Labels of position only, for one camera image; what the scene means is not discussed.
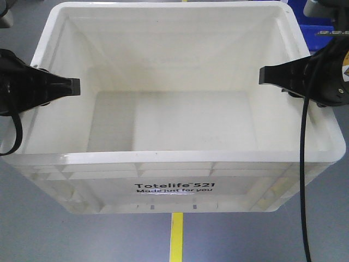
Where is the yellow floor tape line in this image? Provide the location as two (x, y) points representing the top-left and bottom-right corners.
(169, 212), (184, 262)

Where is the blue plastic bin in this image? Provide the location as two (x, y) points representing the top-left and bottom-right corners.
(287, 0), (333, 53)

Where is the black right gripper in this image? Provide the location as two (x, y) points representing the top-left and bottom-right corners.
(258, 37), (348, 107)

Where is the white plastic tote box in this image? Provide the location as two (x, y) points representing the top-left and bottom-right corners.
(1, 1), (347, 215)

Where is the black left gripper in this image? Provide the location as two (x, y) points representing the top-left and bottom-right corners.
(1, 49), (80, 112)

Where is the black hanging cable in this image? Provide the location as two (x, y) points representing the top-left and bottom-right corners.
(299, 95), (312, 262)

